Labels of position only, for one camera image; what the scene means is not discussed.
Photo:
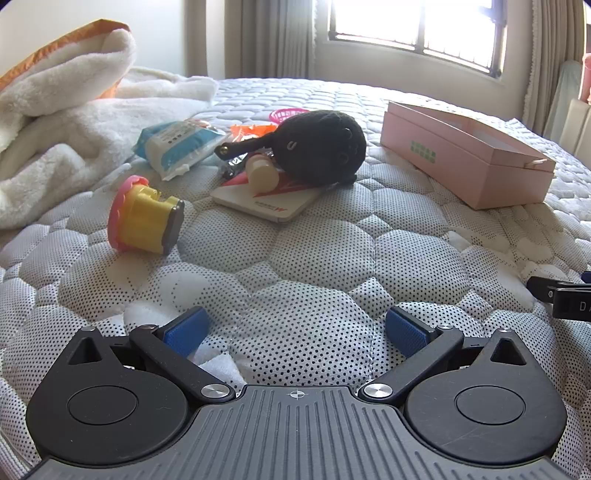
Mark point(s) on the blue white tissue pack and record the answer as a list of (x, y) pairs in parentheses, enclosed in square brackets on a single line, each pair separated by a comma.
[(178, 145)]

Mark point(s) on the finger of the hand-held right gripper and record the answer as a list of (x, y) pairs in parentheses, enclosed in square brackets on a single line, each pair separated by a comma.
[(542, 287)]

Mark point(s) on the small cream bottle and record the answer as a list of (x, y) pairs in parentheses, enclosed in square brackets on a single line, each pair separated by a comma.
[(261, 175)]

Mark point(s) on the beige curtain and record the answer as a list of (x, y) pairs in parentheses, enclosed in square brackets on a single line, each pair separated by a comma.
[(268, 37), (549, 41)]

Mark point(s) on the orange plastic pumpkin shell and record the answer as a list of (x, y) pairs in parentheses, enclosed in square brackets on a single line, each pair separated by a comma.
[(247, 131)]

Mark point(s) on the pink cardboard box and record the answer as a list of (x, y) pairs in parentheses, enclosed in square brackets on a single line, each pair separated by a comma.
[(461, 157)]

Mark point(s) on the orange cloth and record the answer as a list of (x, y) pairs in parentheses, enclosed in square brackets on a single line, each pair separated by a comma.
[(55, 44)]

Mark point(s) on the pink plastic basket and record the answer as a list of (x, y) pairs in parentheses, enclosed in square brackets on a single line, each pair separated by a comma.
[(288, 114)]

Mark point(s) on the yellow pink toy cup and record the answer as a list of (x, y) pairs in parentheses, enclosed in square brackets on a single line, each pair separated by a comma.
[(138, 217)]

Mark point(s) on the black plush toy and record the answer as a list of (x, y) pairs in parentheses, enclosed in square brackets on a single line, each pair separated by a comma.
[(314, 143)]

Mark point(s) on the white red flat box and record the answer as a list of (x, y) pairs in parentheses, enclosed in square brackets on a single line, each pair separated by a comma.
[(277, 203)]

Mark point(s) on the pale green cloth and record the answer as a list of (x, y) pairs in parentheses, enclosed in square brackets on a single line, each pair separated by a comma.
[(565, 87)]

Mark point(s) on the white fleece blanket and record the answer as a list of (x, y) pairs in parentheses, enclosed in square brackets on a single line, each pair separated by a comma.
[(60, 124)]

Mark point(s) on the window with dark frame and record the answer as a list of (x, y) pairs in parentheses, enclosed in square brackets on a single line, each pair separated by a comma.
[(415, 27)]

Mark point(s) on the white chair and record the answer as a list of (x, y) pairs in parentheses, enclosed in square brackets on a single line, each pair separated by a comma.
[(577, 124)]

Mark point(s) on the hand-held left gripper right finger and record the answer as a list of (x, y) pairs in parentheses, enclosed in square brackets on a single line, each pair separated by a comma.
[(406, 328)]

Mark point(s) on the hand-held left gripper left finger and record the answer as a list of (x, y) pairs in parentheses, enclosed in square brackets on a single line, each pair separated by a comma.
[(187, 328)]

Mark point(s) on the quilted grey mattress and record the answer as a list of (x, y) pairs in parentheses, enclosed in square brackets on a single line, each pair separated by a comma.
[(323, 258)]

